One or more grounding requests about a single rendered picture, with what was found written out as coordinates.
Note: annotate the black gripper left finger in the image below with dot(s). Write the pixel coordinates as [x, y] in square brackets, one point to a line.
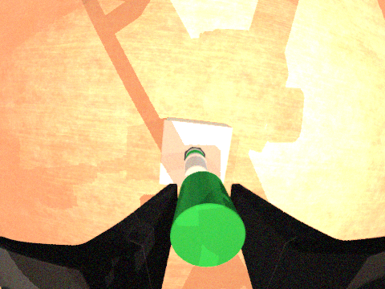
[132, 254]

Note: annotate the white block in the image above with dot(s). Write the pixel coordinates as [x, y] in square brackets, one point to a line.
[180, 135]

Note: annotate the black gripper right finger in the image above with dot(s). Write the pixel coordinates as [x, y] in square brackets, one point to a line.
[281, 252]

